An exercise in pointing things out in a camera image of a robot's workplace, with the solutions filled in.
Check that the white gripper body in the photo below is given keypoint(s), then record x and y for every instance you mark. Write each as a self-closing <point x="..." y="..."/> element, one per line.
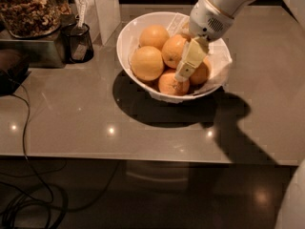
<point x="206" y="20"/>

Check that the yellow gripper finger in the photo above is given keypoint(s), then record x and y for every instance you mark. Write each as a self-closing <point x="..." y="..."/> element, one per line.
<point x="185" y="29"/>
<point x="192" y="56"/>

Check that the orange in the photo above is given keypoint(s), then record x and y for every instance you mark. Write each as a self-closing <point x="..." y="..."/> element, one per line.
<point x="202" y="73"/>
<point x="172" y="50"/>
<point x="154" y="35"/>
<point x="147" y="63"/>
<point x="167" y="84"/>

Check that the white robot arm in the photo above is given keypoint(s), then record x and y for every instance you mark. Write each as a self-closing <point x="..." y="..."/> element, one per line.
<point x="291" y="214"/>

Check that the white bowl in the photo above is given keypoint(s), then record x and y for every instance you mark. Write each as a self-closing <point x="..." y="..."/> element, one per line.
<point x="127" y="35"/>

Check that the white upright panel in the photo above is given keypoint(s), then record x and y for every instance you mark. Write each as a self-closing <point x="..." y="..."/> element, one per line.
<point x="103" y="17"/>

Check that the white spoon in cup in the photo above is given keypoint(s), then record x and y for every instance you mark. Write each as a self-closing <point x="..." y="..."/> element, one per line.
<point x="81" y="13"/>

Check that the metal box stand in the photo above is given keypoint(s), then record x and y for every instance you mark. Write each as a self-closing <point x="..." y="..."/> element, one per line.
<point x="43" y="52"/>

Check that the glass jar of walnuts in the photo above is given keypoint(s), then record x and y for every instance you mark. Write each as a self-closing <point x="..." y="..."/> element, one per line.
<point x="30" y="18"/>

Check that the dark device on left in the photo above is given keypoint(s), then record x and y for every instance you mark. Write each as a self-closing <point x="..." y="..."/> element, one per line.
<point x="14" y="66"/>

